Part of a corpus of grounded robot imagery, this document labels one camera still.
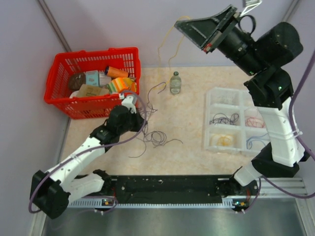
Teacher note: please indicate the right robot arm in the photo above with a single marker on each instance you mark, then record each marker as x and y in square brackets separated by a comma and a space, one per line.
[269, 86]

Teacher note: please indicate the clear glass bottle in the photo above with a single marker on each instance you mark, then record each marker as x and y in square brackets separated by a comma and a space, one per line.
[175, 83]

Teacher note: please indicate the brown cardboard box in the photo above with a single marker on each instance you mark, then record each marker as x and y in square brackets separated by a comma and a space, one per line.
[91, 91]

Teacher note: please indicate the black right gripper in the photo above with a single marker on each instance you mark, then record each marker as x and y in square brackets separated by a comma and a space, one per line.
[206, 34]

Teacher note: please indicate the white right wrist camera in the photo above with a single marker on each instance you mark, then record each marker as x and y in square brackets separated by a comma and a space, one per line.
[249, 5]

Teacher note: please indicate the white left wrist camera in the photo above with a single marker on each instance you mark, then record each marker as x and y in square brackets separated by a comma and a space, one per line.
[128, 104]

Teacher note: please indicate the orange cylinder tube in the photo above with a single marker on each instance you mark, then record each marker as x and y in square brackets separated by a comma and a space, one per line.
[115, 73]

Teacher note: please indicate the orange striped sponge pack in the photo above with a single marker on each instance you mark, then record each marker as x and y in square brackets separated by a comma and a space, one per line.
[121, 84]

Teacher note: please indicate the red plastic basket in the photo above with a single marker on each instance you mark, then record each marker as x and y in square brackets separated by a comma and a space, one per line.
[67, 64]

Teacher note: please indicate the brown round cookie pack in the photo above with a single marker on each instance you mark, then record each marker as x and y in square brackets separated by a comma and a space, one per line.
[76, 81]

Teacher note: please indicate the white compartment tray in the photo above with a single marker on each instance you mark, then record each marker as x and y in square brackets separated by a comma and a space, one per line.
[232, 123]

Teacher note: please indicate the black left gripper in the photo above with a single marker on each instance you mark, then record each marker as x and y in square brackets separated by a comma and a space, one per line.
[138, 119]

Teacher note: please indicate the grey white box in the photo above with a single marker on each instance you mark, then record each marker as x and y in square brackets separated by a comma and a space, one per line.
[103, 79]

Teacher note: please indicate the teal small box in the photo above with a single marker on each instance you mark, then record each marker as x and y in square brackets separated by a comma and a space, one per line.
[92, 78]

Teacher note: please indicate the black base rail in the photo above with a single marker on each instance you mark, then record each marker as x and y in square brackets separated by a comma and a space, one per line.
[174, 189]

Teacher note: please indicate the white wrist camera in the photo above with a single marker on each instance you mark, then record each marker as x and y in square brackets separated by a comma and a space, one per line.
[128, 104]
[249, 5]

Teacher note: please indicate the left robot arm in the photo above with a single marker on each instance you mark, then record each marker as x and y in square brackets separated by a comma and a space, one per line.
[53, 190]

